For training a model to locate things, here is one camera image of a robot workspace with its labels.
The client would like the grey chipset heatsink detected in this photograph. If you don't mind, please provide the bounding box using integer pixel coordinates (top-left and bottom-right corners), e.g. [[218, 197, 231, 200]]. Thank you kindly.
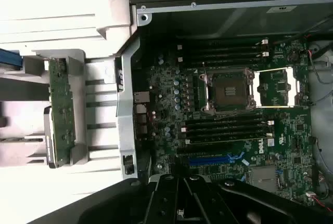
[[246, 166, 277, 194]]

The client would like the green motherboard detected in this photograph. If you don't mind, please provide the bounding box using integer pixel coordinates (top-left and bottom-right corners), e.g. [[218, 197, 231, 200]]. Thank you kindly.
[[149, 35, 322, 208]]

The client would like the metal socket cover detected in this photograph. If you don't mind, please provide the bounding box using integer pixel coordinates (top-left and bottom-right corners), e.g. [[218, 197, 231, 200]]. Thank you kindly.
[[253, 67, 303, 108]]

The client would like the CPU socket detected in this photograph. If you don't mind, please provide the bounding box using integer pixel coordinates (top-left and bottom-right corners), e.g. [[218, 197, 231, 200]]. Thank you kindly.
[[199, 67, 255, 115]]

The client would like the blue expansion slot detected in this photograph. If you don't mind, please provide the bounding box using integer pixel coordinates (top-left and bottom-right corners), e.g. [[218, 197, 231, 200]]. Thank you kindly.
[[187, 155, 234, 167]]

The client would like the open PC case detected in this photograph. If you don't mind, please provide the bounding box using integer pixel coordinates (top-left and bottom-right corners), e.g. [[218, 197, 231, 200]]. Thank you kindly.
[[96, 0, 333, 209]]

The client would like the hard disk in blue carrier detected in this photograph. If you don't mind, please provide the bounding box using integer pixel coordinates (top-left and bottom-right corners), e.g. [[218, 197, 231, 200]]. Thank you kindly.
[[0, 48, 23, 72]]

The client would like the grey parts rack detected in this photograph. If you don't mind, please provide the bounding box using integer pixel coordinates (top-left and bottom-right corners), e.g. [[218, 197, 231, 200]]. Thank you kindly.
[[0, 49, 88, 167]]

